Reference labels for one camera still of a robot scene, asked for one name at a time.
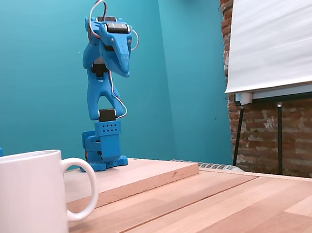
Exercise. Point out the white ceramic mug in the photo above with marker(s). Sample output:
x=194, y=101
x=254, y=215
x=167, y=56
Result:
x=25, y=202

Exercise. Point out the light wooden base board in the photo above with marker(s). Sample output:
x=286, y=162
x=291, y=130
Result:
x=149, y=173

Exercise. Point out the white flipchart paper pad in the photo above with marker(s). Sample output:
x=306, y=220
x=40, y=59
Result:
x=271, y=32

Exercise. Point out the white radiator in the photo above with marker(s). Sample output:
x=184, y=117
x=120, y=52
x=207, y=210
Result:
x=219, y=166

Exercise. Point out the flipchart easel stand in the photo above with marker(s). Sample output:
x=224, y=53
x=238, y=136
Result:
x=280, y=128

